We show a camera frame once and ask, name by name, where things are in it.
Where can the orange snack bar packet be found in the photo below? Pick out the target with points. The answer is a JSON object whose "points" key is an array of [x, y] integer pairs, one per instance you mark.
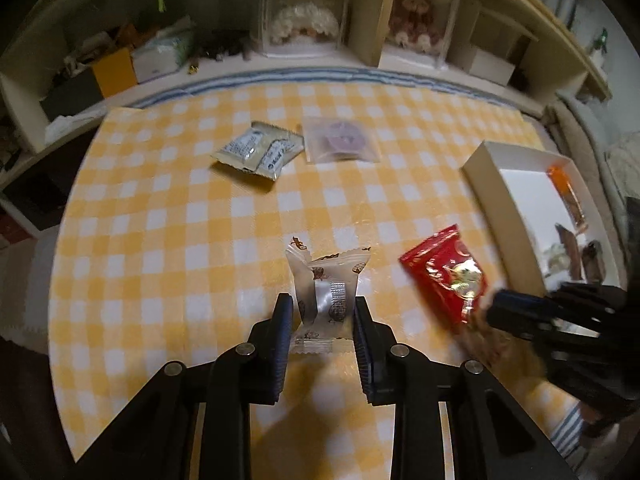
{"points": [[564, 188]]}

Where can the orange box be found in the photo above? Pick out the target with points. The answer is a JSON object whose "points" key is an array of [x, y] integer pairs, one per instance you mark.
{"points": [[114, 73]]}

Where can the green white snack packet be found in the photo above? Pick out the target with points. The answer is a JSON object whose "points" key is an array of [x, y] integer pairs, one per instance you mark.
{"points": [[556, 259]]}

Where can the white cardboard tray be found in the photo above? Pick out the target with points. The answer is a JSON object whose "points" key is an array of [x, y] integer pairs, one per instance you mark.
{"points": [[523, 210]]}

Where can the silver beige snack packet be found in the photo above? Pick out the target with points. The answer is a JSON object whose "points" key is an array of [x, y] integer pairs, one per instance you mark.
{"points": [[262, 150]]}

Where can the red snack packet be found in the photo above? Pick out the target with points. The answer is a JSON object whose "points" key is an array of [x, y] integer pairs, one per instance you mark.
{"points": [[453, 284]]}

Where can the wooden shelf unit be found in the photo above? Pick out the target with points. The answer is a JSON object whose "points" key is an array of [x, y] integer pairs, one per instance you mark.
{"points": [[52, 97]]}

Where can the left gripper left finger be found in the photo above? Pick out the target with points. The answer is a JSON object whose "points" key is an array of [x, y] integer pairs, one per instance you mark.
{"points": [[194, 421]]}

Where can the brown chocolate snack pack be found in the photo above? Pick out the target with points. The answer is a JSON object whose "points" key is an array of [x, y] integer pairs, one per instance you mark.
{"points": [[569, 241]]}

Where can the purple round pastry pack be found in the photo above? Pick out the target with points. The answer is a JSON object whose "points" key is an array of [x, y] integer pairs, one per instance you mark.
{"points": [[334, 139]]}

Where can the white dress doll case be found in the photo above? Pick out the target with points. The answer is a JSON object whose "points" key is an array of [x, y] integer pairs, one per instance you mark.
{"points": [[299, 28]]}

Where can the white brown candy packet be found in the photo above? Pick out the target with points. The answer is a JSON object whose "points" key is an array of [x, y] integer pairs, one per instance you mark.
{"points": [[325, 294]]}

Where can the grey blanket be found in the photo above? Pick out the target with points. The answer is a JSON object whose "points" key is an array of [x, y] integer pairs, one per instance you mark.
{"points": [[608, 160]]}

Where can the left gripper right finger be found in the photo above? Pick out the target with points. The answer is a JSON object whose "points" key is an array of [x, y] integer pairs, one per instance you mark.
{"points": [[448, 418]]}

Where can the blue striped mat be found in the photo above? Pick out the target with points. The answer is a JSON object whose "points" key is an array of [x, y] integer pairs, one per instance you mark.
{"points": [[332, 75]]}

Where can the white storage box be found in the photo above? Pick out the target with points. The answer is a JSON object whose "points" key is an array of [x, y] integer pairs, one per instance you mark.
{"points": [[484, 65]]}

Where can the red dress doll case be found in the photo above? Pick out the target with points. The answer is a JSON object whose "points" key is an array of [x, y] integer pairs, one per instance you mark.
{"points": [[420, 31]]}

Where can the tissue box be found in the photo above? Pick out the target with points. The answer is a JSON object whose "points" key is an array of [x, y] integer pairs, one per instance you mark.
{"points": [[162, 56]]}

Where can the yellow white checkered cloth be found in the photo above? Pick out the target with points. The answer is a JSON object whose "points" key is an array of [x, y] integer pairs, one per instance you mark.
{"points": [[164, 255]]}

